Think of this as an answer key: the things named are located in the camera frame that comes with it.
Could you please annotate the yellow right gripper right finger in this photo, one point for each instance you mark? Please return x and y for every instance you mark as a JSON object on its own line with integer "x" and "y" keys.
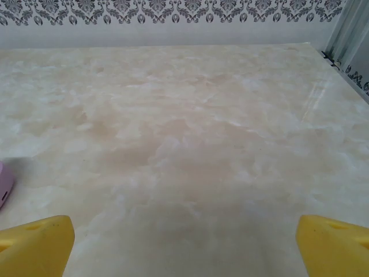
{"x": 337, "y": 251}

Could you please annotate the pink earbud charging case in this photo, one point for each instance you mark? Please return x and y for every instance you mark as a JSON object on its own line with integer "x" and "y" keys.
{"x": 5, "y": 184}

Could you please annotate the black corner bracket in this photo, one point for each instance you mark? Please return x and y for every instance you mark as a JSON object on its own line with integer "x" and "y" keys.
{"x": 331, "y": 59}

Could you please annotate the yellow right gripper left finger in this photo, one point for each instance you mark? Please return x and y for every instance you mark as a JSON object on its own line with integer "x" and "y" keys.
{"x": 34, "y": 248}

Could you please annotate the aluminium frame post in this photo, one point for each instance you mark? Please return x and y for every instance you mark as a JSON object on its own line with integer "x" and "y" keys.
{"x": 348, "y": 29}

